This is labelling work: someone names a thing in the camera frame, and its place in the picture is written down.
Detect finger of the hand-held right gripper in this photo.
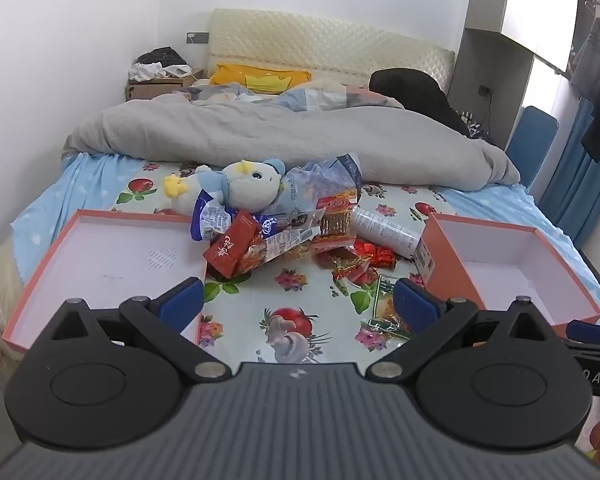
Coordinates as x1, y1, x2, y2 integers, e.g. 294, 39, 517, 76
562, 321, 600, 358

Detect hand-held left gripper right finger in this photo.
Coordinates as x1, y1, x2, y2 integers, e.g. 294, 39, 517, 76
366, 278, 563, 381

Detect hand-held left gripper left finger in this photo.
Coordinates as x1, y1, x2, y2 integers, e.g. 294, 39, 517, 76
47, 276, 233, 383

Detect green snack packet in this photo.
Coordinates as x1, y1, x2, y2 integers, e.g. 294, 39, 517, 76
369, 274, 415, 338

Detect blue white snack packet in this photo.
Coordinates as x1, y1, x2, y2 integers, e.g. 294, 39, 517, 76
190, 189, 241, 242

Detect orange cardboard box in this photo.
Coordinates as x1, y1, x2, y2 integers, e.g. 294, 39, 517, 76
412, 212, 600, 341

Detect clear orange strip snack packet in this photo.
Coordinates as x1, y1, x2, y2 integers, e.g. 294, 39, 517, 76
237, 227, 321, 276

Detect red label strip snack packet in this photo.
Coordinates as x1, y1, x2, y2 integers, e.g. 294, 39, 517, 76
316, 189, 362, 253

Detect dark red snack packet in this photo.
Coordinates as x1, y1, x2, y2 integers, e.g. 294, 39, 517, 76
202, 210, 261, 278

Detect dark red foil packet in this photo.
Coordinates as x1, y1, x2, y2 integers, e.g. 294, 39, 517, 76
316, 249, 376, 286

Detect white cylindrical bottle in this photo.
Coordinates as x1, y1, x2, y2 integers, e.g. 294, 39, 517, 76
349, 207, 426, 261

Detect orange box lid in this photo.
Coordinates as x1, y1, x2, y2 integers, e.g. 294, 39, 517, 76
2, 209, 208, 351

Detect floral bed mat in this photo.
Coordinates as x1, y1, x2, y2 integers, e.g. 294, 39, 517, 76
107, 157, 461, 366

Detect white blue plush toy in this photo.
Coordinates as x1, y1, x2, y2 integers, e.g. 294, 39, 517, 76
162, 158, 288, 217

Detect light blue bedsheet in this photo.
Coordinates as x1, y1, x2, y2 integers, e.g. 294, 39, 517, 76
10, 152, 600, 321

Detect blue curtain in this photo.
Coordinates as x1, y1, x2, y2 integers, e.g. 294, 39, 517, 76
542, 95, 600, 241

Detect large clear blue snack bag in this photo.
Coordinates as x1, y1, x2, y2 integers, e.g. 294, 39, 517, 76
267, 152, 363, 218

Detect patterned cloth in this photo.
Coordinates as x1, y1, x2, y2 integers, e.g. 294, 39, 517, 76
457, 109, 496, 143

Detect grey duvet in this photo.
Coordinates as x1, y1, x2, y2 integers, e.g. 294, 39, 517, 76
62, 92, 521, 192

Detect blue chair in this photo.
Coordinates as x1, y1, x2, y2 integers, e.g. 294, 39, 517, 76
505, 106, 559, 196

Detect brown cardboard box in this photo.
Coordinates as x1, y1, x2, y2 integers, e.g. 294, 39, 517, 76
125, 69, 205, 101

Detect black clothing heap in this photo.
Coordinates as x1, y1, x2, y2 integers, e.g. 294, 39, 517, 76
369, 67, 473, 136

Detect patterned quilt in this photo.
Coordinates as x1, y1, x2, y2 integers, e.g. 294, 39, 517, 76
172, 80, 406, 111

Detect white cloth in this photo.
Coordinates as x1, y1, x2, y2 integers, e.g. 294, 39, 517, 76
130, 62, 191, 81

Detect yellow pillow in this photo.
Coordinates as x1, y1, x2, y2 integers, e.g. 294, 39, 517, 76
210, 64, 312, 93

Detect dark cloth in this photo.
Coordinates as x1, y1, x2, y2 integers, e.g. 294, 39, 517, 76
136, 46, 186, 67

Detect cream quilted headboard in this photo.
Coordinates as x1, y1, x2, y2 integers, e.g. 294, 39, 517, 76
206, 8, 456, 96

